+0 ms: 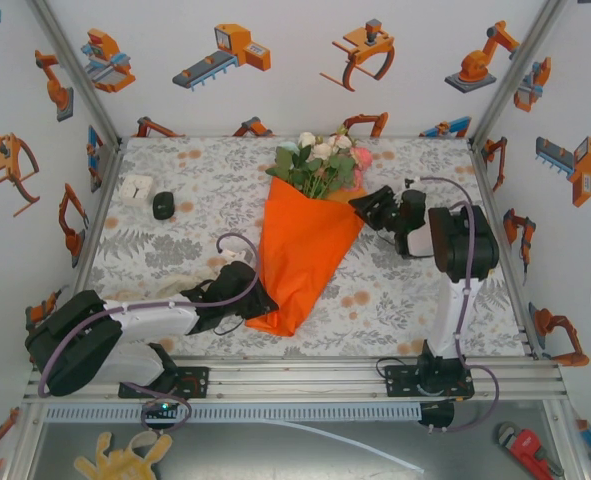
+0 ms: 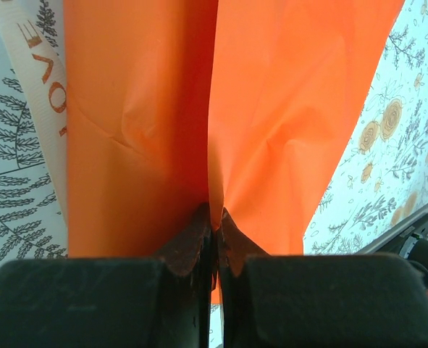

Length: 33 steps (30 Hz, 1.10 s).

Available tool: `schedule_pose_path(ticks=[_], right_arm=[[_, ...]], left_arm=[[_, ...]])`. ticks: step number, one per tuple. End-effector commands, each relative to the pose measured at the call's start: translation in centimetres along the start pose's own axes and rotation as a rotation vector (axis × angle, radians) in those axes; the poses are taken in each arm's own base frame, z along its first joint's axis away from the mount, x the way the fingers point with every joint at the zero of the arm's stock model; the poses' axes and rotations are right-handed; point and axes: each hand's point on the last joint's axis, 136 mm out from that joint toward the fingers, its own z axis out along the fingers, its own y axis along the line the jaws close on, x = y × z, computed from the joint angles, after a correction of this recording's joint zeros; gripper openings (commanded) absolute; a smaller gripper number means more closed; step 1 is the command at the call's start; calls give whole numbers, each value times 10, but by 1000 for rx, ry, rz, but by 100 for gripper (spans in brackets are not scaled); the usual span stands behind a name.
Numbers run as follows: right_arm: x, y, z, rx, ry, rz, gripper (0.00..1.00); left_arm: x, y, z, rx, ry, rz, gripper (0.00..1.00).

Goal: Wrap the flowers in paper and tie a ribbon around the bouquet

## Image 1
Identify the peach fake flower stem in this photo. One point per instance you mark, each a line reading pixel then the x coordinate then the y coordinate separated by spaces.
pixel 342 141

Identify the orange wrapping paper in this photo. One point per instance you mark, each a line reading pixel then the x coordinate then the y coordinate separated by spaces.
pixel 300 240

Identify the cream fake flower stem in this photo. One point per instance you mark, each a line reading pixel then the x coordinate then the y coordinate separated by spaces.
pixel 321 151

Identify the white fake flower stem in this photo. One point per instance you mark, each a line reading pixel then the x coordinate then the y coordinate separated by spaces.
pixel 306 139

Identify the light blue fake flower stem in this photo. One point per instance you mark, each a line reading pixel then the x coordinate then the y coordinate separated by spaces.
pixel 286 149

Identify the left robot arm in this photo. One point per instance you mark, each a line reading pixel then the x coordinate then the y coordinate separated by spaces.
pixel 150 320

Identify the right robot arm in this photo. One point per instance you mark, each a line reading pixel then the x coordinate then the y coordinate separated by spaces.
pixel 450 250

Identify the black computer mouse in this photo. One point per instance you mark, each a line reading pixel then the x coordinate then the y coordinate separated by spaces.
pixel 164 205

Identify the floral patterned tablecloth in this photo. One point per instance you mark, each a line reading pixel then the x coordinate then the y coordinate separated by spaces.
pixel 200 165

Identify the small circuit board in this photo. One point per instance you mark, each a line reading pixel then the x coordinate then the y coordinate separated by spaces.
pixel 161 407

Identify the white square alarm clock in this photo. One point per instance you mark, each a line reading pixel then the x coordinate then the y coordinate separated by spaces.
pixel 137 190

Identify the yellow glove-shaped cloth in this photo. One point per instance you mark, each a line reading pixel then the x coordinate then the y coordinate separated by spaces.
pixel 120 462

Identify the white plastic strip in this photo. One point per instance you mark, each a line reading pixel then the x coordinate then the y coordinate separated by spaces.
pixel 405 462

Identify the red pipe wrench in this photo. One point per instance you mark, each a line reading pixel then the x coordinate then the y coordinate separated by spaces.
pixel 527 445

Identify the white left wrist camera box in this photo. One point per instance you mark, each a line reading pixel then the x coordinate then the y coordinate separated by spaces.
pixel 235 256

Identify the aluminium side rail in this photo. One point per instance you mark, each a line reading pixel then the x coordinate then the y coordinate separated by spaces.
pixel 481 175
pixel 89 250

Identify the wide aluminium frame rail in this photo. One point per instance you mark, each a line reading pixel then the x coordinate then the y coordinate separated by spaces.
pixel 295 385

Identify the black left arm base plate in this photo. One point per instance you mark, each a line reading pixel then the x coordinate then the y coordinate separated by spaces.
pixel 197 381

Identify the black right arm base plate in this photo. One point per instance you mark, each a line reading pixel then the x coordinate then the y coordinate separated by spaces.
pixel 397 382

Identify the aluminium frame post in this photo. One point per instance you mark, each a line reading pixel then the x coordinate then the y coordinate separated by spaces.
pixel 520 65
pixel 71 65

